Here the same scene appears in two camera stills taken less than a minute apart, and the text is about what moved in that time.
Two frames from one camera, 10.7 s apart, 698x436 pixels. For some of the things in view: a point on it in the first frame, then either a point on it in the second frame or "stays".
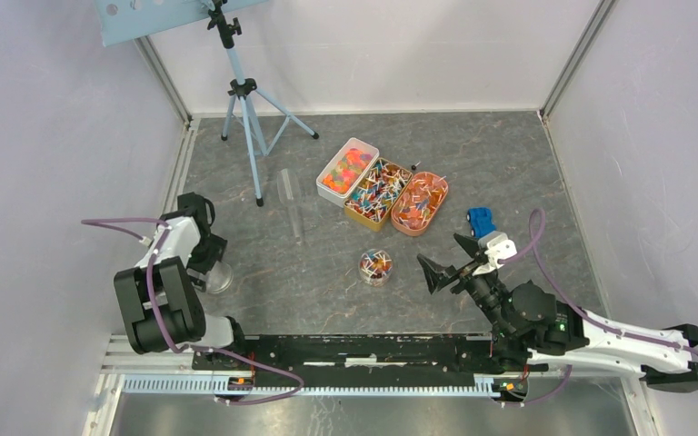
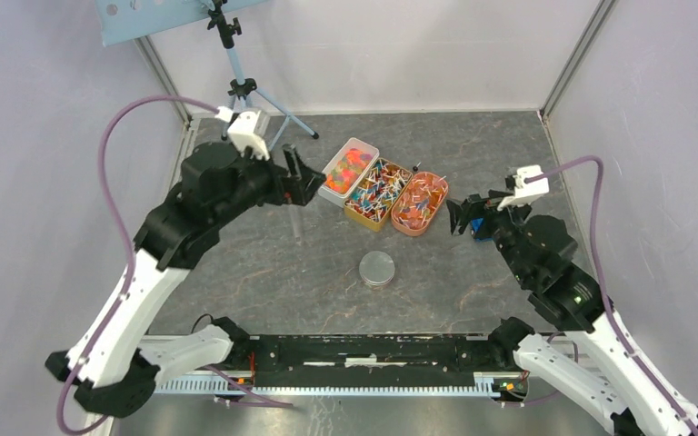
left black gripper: (216, 249) -> (304, 189)
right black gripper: (436, 275) -> (485, 207)
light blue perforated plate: (123, 20) stays
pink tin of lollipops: (417, 202) stays
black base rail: (364, 361) stays
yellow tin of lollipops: (371, 205) stays
